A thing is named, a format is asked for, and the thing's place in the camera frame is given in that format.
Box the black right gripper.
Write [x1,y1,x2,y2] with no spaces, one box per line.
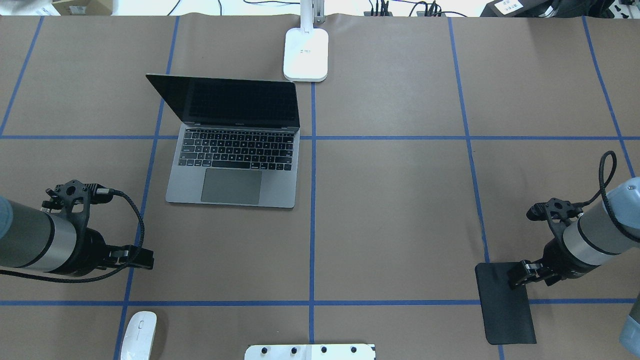
[507,238,598,290]

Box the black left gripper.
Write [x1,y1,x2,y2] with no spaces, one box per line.
[70,228,154,277]

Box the black mouse pad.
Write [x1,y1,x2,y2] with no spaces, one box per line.
[474,262,537,346]

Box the white computer mouse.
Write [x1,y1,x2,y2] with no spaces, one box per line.
[119,311,157,360]

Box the grey laptop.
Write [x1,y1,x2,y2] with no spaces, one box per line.
[146,73,301,208]

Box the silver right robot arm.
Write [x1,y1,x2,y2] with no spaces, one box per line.
[507,177,640,289]

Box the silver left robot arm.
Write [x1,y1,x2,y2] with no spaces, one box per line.
[0,197,154,280]

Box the cardboard box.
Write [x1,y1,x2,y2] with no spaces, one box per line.
[51,0,114,16]

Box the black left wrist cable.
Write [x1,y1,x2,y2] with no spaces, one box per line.
[0,184,146,284]

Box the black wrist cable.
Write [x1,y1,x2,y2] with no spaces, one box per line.
[575,150,640,246]
[0,184,146,284]

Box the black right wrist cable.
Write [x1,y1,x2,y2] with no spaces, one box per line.
[575,150,640,246]

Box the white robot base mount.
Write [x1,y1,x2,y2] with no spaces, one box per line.
[244,343,377,360]

